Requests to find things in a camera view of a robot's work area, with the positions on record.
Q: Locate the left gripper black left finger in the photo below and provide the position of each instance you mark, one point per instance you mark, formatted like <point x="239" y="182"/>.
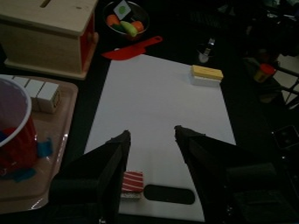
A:
<point x="98" y="180"/>

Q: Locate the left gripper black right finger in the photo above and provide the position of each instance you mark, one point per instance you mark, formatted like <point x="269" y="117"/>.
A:
<point x="218" y="175"/>

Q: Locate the small black bowl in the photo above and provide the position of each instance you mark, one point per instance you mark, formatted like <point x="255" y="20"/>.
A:
<point x="142" y="11"/>

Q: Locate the white plastic cutting board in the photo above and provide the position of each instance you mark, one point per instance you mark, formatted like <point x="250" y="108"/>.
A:
<point x="155" y="102"/>

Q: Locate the red white striped toy sushi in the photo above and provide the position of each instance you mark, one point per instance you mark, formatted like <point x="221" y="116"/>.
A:
<point x="133" y="180"/>

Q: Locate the blue tape piece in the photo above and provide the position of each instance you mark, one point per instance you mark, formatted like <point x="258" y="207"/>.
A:
<point x="45" y="148"/>
<point x="23" y="174"/>

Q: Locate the pink plastic tray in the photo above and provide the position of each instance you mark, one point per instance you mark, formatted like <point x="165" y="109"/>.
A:
<point x="51" y="131"/>

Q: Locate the black device box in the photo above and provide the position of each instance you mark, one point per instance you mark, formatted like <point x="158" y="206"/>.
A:
<point x="286" y="137"/>

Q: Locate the red cup with white rim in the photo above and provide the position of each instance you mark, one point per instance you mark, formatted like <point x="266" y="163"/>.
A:
<point x="19" y="145"/>

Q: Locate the white cube block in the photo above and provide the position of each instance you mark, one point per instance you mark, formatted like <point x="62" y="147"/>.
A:
<point x="34" y="89"/>
<point x="49" y="96"/>
<point x="22" y="81"/>

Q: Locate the yellow and white toy butter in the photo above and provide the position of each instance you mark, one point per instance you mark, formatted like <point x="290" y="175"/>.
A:
<point x="206" y="73"/>

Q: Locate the yellow cup with red lid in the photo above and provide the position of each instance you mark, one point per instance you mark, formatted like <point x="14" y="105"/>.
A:
<point x="266" y="70"/>

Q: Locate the small metal measuring cup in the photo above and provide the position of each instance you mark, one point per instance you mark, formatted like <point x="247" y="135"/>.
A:
<point x="205" y="55"/>

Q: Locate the red toy knife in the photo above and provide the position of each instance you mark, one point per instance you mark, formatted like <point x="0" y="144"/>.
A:
<point x="125" y="53"/>

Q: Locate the light wooden slot box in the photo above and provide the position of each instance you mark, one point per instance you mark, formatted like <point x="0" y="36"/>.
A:
<point x="47" y="35"/>

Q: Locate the dark green toy vegetable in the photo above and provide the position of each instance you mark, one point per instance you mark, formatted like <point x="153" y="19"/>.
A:
<point x="118" y="28"/>

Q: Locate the light green toy vegetable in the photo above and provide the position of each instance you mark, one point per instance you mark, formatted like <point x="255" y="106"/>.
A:
<point x="129" y="28"/>

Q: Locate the orange toy carrot piece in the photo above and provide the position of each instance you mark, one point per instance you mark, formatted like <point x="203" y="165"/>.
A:
<point x="138" y="25"/>
<point x="113" y="19"/>

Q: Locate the white card with green dot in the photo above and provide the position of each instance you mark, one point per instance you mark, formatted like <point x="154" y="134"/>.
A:
<point x="123" y="9"/>

